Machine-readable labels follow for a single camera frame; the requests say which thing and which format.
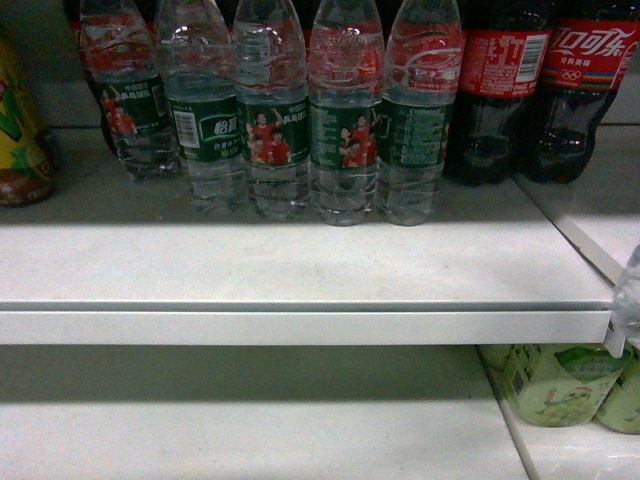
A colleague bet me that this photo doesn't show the clear water bottle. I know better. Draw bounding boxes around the clear water bottle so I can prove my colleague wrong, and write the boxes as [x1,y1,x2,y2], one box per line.
[612,246,640,348]

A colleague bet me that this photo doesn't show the water bottle with players label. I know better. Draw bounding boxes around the water bottle with players label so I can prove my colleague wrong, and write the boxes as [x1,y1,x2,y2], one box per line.
[233,1,310,221]

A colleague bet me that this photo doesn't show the water bottle behind front one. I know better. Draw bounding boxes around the water bottle behind front one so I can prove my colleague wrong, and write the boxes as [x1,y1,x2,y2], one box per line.
[308,1,384,227]

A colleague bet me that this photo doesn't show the white metal shelf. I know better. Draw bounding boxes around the white metal shelf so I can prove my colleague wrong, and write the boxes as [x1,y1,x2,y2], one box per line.
[1,129,612,346]

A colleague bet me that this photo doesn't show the right water bottle text label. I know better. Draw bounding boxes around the right water bottle text label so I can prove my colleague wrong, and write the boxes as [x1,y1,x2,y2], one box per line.
[377,1,465,226]

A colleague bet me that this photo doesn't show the water bottle with barcode label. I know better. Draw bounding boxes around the water bottle with barcode label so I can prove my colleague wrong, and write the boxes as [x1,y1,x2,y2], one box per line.
[155,1,247,213]

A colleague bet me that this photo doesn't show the white adjacent right shelf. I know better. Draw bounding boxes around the white adjacent right shelf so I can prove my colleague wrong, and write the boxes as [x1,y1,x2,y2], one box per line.
[514,88,639,309]

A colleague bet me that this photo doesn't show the far left water bottle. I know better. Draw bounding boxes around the far left water bottle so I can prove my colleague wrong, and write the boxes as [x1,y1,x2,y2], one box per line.
[80,1,180,181]

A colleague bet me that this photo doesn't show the white lower shelf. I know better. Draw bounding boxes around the white lower shelf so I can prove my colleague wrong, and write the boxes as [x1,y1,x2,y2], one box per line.
[1,345,526,479]

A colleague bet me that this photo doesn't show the light green tea bottle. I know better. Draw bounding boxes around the light green tea bottle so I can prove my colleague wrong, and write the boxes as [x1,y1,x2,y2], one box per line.
[595,346,639,435]
[479,344,631,427]

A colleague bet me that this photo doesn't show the cola bottle with barcode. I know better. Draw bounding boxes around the cola bottle with barcode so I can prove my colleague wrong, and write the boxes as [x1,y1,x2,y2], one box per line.
[444,1,556,185]

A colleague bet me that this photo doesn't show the yellow green drink bottle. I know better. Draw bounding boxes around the yellow green drink bottle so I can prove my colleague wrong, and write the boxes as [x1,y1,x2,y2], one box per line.
[1,34,54,207]

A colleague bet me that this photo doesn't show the cola bottle with logo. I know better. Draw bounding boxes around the cola bottle with logo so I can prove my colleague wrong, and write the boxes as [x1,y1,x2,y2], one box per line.
[516,1,639,184]

